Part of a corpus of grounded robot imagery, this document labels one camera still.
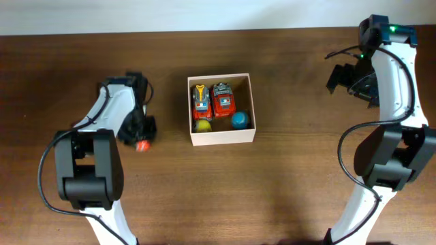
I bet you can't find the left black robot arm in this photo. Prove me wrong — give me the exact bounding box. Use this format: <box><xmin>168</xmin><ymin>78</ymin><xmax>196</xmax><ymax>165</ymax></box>
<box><xmin>49</xmin><ymin>71</ymin><xmax>157</xmax><ymax>244</ymax></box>

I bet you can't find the red truck with yellow crane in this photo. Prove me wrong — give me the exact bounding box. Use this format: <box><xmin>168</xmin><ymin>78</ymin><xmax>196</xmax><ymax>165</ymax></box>
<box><xmin>192</xmin><ymin>84</ymin><xmax>213</xmax><ymax>121</ymax></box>

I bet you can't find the white cardboard box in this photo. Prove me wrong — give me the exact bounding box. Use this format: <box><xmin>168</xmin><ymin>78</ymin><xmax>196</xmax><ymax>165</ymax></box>
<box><xmin>187</xmin><ymin>73</ymin><xmax>256</xmax><ymax>146</ymax></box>

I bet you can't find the red truck with grey top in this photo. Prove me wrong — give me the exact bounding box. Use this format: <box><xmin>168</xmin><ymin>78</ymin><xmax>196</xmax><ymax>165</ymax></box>
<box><xmin>212</xmin><ymin>82</ymin><xmax>236</xmax><ymax>118</ymax></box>

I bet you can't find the blue toy ball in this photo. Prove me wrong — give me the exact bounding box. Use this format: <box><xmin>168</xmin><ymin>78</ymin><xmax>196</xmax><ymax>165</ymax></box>
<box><xmin>231</xmin><ymin>112</ymin><xmax>249</xmax><ymax>130</ymax></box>

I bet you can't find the yellow toy ball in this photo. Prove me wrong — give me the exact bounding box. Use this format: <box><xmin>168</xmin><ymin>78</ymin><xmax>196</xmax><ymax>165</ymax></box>
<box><xmin>193</xmin><ymin>119</ymin><xmax>212</xmax><ymax>133</ymax></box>

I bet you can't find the red toy ball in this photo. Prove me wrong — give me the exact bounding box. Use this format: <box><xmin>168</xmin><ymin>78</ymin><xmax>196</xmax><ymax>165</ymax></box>
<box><xmin>136</xmin><ymin>140</ymin><xmax>151</xmax><ymax>152</ymax></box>

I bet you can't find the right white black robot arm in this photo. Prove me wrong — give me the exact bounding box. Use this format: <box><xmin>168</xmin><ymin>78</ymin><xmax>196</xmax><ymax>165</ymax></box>
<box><xmin>323</xmin><ymin>14</ymin><xmax>435</xmax><ymax>244</ymax></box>

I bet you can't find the left black cable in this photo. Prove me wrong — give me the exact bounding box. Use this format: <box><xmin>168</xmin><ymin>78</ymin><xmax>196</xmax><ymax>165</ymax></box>
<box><xmin>37</xmin><ymin>81</ymin><xmax>155</xmax><ymax>245</ymax></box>

